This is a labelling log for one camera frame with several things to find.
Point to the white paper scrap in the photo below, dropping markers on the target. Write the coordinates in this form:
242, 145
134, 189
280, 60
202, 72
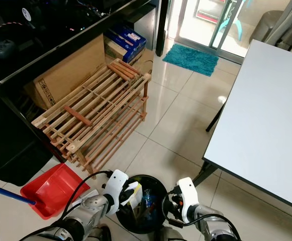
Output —
131, 187

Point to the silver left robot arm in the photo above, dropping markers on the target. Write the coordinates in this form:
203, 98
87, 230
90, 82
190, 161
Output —
90, 216

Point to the black rubbish bin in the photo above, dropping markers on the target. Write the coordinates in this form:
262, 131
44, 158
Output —
153, 221

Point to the grey round bin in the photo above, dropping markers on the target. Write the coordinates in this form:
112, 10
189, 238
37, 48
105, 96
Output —
264, 25

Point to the yellow white wrapper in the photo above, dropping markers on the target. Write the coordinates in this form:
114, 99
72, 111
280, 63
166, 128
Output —
136, 201

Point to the blue plastic wrapper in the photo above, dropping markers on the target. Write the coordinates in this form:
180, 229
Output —
150, 200

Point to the black table leg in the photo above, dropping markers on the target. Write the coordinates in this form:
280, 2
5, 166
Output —
205, 174
216, 118

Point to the red plastic dustpan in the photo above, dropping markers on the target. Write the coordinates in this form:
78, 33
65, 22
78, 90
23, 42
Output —
53, 193

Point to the wooden slatted shoe rack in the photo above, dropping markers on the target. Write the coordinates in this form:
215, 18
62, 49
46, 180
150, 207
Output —
95, 108

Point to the large brown cardboard box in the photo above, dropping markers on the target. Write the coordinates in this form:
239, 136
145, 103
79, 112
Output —
70, 75

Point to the small brown cardboard box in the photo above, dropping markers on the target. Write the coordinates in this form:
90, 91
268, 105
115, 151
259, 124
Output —
143, 63

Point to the teal doormat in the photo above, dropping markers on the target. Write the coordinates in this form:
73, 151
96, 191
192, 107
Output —
191, 59

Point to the blue printed carton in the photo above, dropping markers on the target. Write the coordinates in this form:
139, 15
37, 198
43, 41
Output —
128, 39

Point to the black glossy desk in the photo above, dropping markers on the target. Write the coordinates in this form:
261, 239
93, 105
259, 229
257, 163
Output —
55, 45

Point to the sliding glass door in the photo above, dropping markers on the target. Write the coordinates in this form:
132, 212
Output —
206, 20

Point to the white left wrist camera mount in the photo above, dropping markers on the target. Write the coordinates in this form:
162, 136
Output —
118, 193

